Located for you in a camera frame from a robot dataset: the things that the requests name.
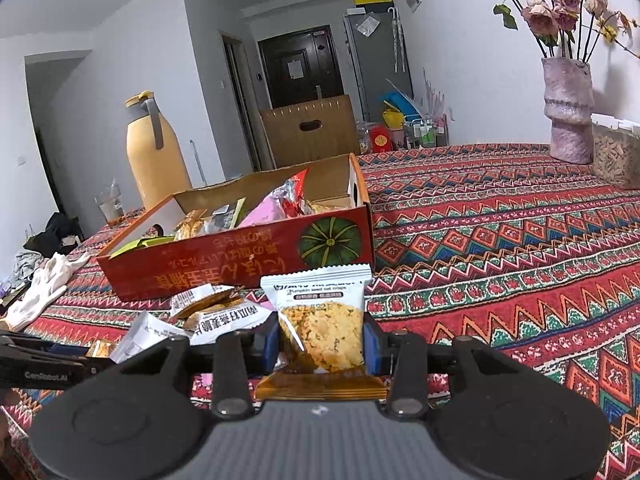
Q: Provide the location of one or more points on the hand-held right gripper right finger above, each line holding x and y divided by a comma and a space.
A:
372, 350

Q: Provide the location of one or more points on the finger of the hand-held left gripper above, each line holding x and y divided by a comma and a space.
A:
50, 352

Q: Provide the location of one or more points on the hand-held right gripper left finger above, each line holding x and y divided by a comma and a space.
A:
267, 350

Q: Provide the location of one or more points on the white biscuit packet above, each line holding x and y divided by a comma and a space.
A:
320, 330

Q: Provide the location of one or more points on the red cardboard box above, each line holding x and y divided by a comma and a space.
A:
225, 260

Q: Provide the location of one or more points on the pink snack packet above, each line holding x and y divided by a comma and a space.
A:
265, 212

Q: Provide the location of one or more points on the dark snack packet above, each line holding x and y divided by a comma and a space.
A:
225, 217

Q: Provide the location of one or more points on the long green snack packet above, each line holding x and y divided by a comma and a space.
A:
140, 246

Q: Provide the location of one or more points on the orange biscuit packet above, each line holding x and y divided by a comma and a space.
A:
191, 225

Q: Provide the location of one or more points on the red and blue chips bag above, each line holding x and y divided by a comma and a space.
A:
292, 192

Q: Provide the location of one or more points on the white and orange snack packet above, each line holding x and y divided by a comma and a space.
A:
230, 320
200, 297

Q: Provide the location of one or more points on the small orange snack packet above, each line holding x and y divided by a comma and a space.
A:
102, 349

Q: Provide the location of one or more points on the white cotton glove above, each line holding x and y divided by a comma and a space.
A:
40, 290

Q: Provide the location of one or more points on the grey cloth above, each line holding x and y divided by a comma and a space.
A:
25, 267

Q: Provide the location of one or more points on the patterned red tablecloth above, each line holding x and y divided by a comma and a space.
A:
500, 260

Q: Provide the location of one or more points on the glass cup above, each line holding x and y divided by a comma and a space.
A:
111, 207

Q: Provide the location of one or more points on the red gift box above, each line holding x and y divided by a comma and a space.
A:
381, 140

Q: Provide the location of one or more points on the yellow thermos jug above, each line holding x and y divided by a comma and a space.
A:
157, 160

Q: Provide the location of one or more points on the yellow plastic item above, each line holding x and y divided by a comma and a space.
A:
393, 119

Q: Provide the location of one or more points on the pink dried grass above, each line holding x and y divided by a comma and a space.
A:
436, 95

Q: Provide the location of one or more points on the grey refrigerator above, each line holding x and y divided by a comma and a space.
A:
377, 75

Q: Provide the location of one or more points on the dark door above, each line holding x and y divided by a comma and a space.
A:
300, 70

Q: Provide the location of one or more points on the pink ceramic vase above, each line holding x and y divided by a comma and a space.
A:
567, 115

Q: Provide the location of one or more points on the white folded umbrella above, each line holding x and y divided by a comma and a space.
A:
399, 40

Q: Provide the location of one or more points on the clear container of seeds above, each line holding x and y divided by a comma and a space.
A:
617, 155

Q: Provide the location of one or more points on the clear plastic bag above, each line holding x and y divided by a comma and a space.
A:
369, 26

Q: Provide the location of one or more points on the yellow box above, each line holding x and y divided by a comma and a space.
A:
374, 1

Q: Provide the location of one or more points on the dried pink roses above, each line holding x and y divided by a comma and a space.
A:
542, 15

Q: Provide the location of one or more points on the yellow flower branch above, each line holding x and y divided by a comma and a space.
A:
609, 34

